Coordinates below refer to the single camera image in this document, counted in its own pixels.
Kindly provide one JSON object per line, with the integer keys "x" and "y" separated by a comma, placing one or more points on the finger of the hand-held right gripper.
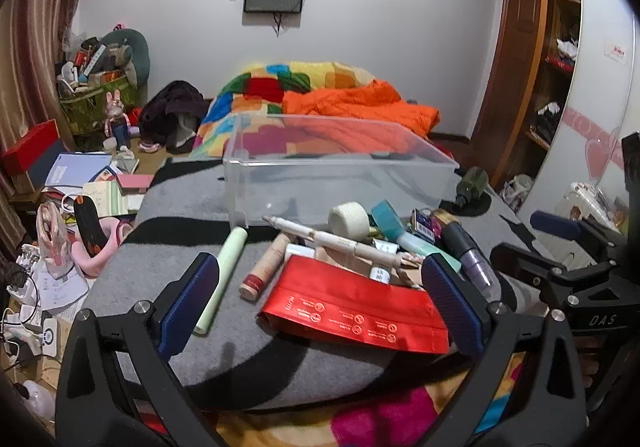
{"x": 555, "y": 226}
{"x": 525, "y": 267}

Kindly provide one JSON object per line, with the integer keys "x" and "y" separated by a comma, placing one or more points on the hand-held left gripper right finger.
{"x": 450, "y": 307}

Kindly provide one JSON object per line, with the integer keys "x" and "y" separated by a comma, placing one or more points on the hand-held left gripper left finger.
{"x": 192, "y": 302}

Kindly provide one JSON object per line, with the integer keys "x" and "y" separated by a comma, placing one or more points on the purple and black bottle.
{"x": 465, "y": 247}

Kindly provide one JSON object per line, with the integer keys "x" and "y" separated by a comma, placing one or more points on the teal tube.
{"x": 415, "y": 244}

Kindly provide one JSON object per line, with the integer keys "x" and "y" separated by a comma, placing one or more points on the dark green bottle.
{"x": 472, "y": 184}

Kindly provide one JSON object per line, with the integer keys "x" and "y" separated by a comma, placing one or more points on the clear plastic storage box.
{"x": 300, "y": 187}

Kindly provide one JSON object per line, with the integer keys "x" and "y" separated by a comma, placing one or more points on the light green tube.
{"x": 220, "y": 282}

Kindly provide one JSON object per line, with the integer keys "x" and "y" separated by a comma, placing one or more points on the white plastic bag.
{"x": 517, "y": 189}

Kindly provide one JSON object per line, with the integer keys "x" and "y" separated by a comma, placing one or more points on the beige concealer tube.
{"x": 260, "y": 272}

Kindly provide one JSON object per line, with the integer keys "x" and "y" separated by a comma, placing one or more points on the small white capped tube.
{"x": 380, "y": 273}

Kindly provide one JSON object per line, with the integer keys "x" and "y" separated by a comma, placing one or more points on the small blue box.
{"x": 425, "y": 224}

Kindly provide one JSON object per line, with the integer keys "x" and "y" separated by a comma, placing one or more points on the red foil pouch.
{"x": 350, "y": 312}

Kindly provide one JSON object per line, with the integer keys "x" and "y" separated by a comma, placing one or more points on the beige packet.
{"x": 345, "y": 261}

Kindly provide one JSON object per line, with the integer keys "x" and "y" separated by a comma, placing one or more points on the black slipper with orange dots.
{"x": 90, "y": 227}

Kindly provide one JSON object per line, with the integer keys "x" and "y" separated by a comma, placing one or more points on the flat pink box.
{"x": 134, "y": 183}

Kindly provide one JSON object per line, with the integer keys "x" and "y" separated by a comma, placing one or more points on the white tape roll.
{"x": 347, "y": 219}

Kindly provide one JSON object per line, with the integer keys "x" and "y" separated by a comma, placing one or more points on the pale green book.
{"x": 105, "y": 199}

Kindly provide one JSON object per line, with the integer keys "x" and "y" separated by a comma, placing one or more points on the long white pen device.
{"x": 330, "y": 239}

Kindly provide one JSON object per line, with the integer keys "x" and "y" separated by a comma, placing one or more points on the white charger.
{"x": 49, "y": 337}

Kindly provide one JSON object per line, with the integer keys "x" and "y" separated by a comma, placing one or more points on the pink and white bag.
{"x": 52, "y": 237}

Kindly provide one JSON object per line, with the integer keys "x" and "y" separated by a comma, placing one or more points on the pale blue notebook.
{"x": 75, "y": 172}

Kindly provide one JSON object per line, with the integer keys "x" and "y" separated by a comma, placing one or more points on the wooden wardrobe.
{"x": 520, "y": 52}

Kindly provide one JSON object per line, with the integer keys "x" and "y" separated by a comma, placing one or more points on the dark clothes pile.
{"x": 170, "y": 107}

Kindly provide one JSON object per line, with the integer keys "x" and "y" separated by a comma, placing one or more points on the rabbit figure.
{"x": 116, "y": 117}

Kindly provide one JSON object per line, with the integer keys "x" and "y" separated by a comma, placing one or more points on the white pink sliding door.
{"x": 605, "y": 17}

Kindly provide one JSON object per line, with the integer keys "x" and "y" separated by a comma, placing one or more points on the colourful patchwork blanket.
{"x": 250, "y": 92}

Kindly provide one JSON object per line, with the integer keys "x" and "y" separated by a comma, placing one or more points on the green storage basket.
{"x": 85, "y": 112}

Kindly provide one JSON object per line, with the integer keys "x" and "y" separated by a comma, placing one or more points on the red box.
{"x": 30, "y": 149}

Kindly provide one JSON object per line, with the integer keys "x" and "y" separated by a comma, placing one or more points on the orange puffer jacket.
{"x": 350, "y": 102}

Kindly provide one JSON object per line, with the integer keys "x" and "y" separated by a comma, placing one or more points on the striped curtain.
{"x": 35, "y": 27}

